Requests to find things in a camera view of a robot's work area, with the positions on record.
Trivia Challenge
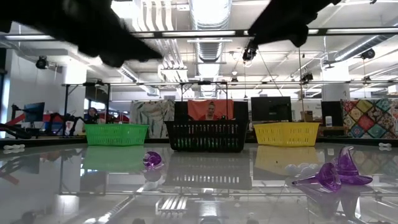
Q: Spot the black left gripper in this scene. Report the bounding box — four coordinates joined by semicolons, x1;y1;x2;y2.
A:
70;9;164;68

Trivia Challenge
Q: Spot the purple plastic witch hat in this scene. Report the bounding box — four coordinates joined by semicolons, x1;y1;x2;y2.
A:
291;162;343;193
332;145;374;187
142;151;165;170

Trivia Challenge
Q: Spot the white ceiling light fixture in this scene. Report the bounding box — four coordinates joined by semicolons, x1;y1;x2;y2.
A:
157;67;190;83

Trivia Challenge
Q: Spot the leaf print cloth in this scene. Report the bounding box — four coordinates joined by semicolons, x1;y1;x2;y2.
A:
129;100;175;139

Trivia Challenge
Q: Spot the black panel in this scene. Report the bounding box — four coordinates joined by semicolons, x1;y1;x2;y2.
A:
174;101;189;121
233;101;249;121

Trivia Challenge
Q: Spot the orange cloth backdrop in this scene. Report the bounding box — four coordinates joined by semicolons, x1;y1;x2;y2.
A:
187;99;234;121

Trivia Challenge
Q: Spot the wide black monitor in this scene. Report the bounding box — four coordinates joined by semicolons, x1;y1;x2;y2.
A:
251;96;292;122

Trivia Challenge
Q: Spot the person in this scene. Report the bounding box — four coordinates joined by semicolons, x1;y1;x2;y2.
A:
86;107;100;124

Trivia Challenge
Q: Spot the green plastic basket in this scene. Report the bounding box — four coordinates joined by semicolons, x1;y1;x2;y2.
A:
83;123;150;146

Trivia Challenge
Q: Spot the narrow black monitor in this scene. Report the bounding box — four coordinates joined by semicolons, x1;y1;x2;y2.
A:
321;101;344;127

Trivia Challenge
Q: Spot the yellow plastic basket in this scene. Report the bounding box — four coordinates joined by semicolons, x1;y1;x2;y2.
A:
253;121;321;147

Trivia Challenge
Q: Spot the red equipment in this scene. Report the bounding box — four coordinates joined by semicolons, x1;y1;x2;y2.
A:
42;113;66;124

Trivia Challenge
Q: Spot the black plastic basket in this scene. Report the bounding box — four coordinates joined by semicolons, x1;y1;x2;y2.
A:
164;120;250;153

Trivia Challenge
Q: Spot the dark monitor on stand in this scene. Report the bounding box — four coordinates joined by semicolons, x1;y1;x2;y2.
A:
24;101;46;123

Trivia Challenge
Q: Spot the colourful patchwork quilt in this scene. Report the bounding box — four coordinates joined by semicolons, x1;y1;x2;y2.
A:
341;98;398;139

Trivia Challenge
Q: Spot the red bar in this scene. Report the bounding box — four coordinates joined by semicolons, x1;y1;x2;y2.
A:
5;113;26;127

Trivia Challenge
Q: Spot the overhead frame bar with lights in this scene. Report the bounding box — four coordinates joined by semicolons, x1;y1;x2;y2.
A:
0;28;398;40

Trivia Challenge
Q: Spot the black background rig frame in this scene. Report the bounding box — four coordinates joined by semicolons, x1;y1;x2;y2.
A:
62;80;398;138

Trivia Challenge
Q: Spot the silver slanted ventilation duct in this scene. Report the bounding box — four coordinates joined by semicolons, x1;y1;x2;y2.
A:
334;33;398;62

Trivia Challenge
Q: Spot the black metal table frame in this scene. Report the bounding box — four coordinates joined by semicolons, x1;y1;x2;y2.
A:
0;136;398;147

